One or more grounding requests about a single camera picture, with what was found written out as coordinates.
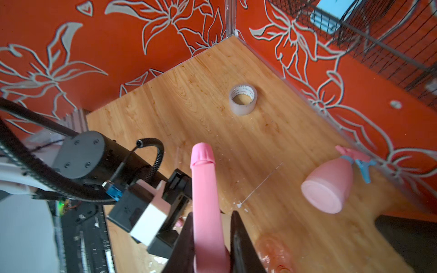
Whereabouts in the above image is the black orange tool case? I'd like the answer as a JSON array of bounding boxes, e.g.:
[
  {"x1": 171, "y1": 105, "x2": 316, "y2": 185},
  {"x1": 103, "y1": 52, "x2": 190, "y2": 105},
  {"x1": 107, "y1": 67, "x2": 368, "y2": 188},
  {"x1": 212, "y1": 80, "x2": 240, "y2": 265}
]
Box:
[{"x1": 374, "y1": 215, "x2": 437, "y2": 273}]

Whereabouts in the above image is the opaque pink spray bottle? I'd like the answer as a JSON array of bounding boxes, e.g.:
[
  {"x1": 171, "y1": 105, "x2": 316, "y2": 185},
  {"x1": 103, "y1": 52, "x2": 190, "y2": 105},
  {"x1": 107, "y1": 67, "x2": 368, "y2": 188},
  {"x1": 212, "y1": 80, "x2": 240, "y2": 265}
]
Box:
[{"x1": 301, "y1": 156, "x2": 353, "y2": 214}]

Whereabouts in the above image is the black wire basket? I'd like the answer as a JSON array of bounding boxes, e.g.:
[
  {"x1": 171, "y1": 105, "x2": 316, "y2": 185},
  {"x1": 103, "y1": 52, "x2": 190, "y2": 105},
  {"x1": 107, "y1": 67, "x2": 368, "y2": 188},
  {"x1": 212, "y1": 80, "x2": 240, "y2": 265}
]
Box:
[{"x1": 271, "y1": 1, "x2": 437, "y2": 110}]

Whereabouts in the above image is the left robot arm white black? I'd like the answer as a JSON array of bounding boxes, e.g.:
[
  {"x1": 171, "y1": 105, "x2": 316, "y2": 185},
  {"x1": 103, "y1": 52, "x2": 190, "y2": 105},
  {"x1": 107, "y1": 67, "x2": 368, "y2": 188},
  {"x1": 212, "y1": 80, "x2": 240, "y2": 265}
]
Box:
[{"x1": 1, "y1": 99, "x2": 192, "y2": 258}]

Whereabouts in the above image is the clear tape roll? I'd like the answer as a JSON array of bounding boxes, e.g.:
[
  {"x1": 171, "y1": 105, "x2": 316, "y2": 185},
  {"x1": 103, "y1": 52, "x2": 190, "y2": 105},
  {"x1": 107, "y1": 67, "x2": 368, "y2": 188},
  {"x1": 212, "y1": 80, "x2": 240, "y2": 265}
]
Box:
[{"x1": 229, "y1": 84, "x2": 258, "y2": 116}]

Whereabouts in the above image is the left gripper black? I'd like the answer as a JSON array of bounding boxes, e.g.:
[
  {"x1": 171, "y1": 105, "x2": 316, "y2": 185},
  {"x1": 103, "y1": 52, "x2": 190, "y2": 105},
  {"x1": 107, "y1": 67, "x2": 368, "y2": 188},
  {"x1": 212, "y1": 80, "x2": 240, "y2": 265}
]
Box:
[{"x1": 147, "y1": 169, "x2": 192, "y2": 259}]

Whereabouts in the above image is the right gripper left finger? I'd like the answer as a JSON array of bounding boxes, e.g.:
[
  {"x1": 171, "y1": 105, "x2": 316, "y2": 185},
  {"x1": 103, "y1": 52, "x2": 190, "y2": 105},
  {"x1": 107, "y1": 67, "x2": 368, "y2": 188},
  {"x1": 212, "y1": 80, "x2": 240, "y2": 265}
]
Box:
[{"x1": 162, "y1": 212, "x2": 195, "y2": 273}]

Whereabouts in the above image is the pink blue spray nozzle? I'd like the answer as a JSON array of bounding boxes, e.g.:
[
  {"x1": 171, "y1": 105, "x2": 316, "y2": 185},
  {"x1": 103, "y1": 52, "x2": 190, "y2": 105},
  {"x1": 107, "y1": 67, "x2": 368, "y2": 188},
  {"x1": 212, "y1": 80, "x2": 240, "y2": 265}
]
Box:
[{"x1": 335, "y1": 145, "x2": 377, "y2": 184}]

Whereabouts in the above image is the light blue box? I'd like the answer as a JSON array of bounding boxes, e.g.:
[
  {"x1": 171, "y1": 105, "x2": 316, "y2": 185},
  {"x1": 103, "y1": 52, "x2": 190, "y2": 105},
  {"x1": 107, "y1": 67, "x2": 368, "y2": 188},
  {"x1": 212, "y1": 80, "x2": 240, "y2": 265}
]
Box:
[{"x1": 310, "y1": 0, "x2": 361, "y2": 35}]

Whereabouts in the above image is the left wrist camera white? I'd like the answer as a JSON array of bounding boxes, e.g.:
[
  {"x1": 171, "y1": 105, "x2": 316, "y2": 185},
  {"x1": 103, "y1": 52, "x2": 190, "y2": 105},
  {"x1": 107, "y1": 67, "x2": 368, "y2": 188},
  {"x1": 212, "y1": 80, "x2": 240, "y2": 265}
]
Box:
[{"x1": 108, "y1": 180, "x2": 171, "y2": 246}]

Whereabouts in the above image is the transparent pink spray bottle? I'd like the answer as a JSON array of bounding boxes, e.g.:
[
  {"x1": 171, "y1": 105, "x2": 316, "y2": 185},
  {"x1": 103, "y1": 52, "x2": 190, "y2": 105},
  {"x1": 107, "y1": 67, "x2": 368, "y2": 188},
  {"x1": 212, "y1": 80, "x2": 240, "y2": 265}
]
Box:
[{"x1": 255, "y1": 235, "x2": 295, "y2": 273}]

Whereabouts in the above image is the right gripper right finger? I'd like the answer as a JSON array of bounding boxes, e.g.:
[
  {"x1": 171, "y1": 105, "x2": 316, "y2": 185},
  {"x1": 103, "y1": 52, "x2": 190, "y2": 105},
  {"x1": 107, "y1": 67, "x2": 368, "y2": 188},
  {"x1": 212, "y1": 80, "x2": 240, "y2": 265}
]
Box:
[{"x1": 231, "y1": 211, "x2": 266, "y2": 273}]

